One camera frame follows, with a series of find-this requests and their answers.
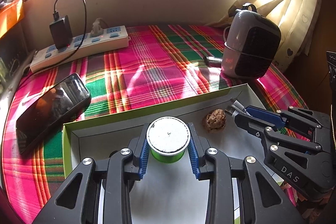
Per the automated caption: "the black charger adapter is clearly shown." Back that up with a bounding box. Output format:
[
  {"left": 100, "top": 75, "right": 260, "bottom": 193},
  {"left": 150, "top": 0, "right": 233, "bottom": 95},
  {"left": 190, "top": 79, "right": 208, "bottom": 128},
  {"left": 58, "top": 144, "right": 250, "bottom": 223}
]
[{"left": 50, "top": 15, "right": 73, "bottom": 50}]

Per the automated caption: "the small silver cylinder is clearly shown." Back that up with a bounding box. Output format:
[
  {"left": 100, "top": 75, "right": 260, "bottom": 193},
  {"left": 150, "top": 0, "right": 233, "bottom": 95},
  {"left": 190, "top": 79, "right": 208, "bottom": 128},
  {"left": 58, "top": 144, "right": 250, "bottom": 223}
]
[{"left": 203, "top": 56, "right": 222, "bottom": 67}]

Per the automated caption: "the white plug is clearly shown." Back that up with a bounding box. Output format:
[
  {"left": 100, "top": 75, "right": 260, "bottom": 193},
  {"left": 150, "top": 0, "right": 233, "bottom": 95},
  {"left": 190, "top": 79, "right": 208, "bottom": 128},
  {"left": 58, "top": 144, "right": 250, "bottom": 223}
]
[{"left": 90, "top": 18, "right": 104, "bottom": 37}]

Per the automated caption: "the black smartphone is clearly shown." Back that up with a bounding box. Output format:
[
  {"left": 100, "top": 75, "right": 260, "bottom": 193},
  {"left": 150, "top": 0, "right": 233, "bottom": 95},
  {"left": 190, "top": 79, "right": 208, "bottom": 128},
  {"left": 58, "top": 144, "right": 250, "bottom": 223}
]
[{"left": 15, "top": 73, "right": 91, "bottom": 155}]

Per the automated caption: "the brown walnut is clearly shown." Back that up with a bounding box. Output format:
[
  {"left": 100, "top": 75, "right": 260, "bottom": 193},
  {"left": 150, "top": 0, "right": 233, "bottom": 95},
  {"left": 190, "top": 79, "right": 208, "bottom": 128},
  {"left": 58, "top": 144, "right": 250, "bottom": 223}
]
[{"left": 204, "top": 109, "right": 226, "bottom": 133}]

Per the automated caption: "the green white cardboard tray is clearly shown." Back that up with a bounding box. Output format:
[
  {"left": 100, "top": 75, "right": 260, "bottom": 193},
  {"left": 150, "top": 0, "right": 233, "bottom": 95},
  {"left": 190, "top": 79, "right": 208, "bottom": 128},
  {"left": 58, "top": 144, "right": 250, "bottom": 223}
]
[{"left": 62, "top": 83, "right": 284, "bottom": 224}]

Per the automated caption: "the white power strip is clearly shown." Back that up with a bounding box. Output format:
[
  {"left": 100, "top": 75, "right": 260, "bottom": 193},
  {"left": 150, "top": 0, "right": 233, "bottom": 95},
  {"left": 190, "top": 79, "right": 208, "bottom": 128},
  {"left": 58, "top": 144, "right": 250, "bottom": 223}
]
[{"left": 30, "top": 26, "right": 129, "bottom": 72}]

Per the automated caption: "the cream heart-print curtain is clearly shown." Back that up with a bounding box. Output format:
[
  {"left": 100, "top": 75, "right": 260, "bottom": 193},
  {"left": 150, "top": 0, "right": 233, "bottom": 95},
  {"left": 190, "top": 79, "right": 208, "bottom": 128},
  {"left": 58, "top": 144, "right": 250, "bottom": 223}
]
[{"left": 207, "top": 0, "right": 325, "bottom": 72}]

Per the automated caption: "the orange storage tray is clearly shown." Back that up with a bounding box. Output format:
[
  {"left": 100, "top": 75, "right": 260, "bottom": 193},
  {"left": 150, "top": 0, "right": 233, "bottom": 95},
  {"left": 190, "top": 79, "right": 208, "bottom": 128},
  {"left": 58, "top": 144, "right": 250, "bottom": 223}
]
[{"left": 0, "top": 0, "right": 25, "bottom": 38}]

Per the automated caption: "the white green thread spool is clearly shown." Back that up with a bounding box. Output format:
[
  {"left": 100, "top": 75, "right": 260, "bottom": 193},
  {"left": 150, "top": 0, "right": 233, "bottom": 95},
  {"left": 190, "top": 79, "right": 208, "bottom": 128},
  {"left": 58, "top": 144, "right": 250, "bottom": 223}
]
[{"left": 146, "top": 117, "right": 191, "bottom": 164}]

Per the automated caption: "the black charger cable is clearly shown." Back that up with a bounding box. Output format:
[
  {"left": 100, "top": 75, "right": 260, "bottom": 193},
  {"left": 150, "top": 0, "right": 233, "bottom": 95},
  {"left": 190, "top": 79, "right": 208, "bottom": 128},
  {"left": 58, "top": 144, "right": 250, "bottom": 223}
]
[{"left": 34, "top": 0, "right": 88, "bottom": 74}]

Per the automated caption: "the grey black desk heater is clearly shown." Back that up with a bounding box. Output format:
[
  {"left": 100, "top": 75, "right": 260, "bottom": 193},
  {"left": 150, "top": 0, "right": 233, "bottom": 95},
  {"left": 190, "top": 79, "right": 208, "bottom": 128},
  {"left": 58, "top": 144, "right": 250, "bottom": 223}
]
[{"left": 222, "top": 3, "right": 281, "bottom": 79}]

